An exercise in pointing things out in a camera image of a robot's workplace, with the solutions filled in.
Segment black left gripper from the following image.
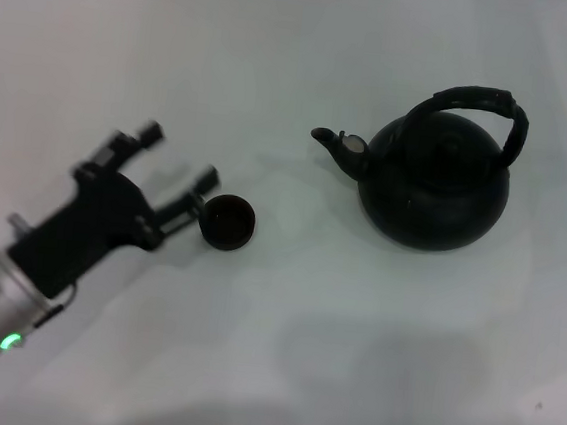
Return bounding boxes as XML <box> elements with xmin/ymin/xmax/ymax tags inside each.
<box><xmin>0</xmin><ymin>106</ymin><xmax>229</xmax><ymax>317</ymax></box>

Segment black teapot with arched handle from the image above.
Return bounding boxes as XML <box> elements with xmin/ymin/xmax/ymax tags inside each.
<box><xmin>300</xmin><ymin>68</ymin><xmax>534</xmax><ymax>261</ymax></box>

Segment small dark round teacup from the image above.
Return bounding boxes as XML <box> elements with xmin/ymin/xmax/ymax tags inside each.
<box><xmin>195</xmin><ymin>191</ymin><xmax>260</xmax><ymax>256</ymax></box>

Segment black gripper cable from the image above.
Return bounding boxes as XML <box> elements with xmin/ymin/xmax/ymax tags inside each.
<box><xmin>33</xmin><ymin>278</ymin><xmax>79</xmax><ymax>332</ymax></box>

